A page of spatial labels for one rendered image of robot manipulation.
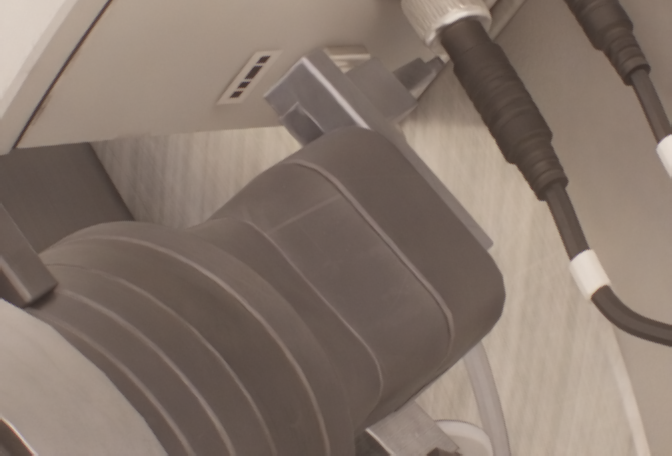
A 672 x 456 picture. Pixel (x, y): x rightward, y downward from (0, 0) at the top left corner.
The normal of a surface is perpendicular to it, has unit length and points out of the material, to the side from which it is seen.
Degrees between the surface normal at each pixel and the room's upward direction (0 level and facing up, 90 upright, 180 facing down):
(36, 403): 31
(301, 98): 98
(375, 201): 44
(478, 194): 90
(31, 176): 35
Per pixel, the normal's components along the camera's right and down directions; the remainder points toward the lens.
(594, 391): -0.74, 0.05
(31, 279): 0.64, -0.62
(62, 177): 0.44, -0.72
